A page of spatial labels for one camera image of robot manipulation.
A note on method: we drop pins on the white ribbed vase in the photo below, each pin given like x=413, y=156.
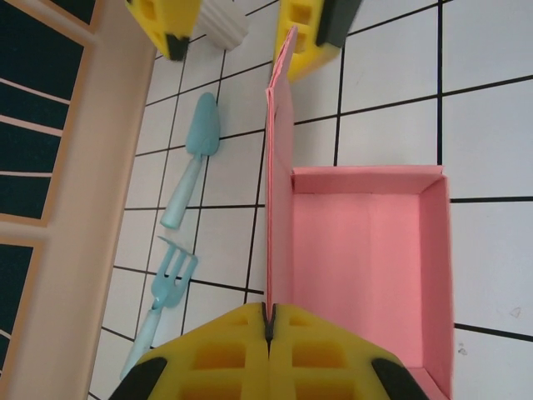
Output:
x=222, y=25

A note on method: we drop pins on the light blue toy shovel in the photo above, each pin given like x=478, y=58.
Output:
x=200, y=133

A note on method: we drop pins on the pink paper box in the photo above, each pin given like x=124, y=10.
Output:
x=366, y=258

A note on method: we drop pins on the light blue toy rake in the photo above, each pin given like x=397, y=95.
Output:
x=172, y=283

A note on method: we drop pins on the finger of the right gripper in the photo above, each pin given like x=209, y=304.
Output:
x=320, y=25
x=166, y=21

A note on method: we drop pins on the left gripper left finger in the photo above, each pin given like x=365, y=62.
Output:
x=200, y=358

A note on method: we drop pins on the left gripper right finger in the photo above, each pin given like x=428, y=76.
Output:
x=333, y=358

